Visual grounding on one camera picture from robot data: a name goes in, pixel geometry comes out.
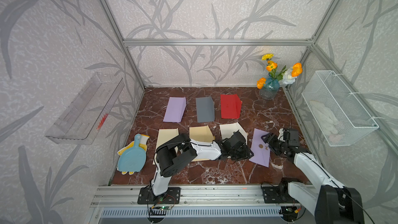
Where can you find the red envelope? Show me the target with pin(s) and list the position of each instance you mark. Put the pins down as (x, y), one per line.
(230, 106)

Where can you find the tan kraft envelope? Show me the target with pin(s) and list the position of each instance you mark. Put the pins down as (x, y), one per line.
(202, 133)

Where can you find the left green circuit board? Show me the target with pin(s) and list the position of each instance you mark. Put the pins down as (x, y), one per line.
(162, 208)

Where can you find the lilac envelope with gold seal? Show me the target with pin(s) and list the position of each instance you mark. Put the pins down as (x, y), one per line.
(175, 109)

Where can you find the blue glass vase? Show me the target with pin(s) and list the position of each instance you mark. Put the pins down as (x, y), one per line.
(268, 88)

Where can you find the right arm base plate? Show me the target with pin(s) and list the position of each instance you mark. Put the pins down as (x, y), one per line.
(273, 194)

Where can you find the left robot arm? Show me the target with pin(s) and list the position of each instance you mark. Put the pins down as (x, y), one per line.
(173, 156)

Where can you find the white wire basket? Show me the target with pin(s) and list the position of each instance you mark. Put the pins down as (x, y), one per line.
(355, 121)

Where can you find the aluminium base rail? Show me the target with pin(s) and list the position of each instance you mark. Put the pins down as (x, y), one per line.
(191, 195)

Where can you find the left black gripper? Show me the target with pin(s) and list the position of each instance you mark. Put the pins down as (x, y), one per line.
(246, 152)

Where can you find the grey envelope with gold seal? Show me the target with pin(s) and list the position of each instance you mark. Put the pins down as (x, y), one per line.
(205, 109)

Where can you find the horizontal aluminium frame bar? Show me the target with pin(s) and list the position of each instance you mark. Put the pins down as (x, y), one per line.
(217, 42)

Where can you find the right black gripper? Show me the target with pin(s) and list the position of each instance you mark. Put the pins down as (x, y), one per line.
(270, 139)

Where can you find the right small circuit board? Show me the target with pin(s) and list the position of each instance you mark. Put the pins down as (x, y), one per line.
(290, 214)

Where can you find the pale yellow envelope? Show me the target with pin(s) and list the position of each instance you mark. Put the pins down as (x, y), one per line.
(165, 135)

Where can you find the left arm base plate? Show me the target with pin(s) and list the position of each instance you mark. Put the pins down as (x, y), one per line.
(147, 197)

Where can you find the clear acrylic wall shelf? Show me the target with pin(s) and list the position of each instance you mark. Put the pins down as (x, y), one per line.
(77, 124)

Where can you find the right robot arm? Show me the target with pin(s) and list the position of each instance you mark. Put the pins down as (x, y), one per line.
(328, 200)

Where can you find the cream white envelope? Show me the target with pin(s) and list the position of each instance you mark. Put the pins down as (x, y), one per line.
(227, 130)

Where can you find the white cloth in basket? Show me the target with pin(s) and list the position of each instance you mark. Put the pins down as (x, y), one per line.
(327, 121)

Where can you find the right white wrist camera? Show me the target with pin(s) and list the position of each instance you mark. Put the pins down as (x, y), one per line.
(281, 134)

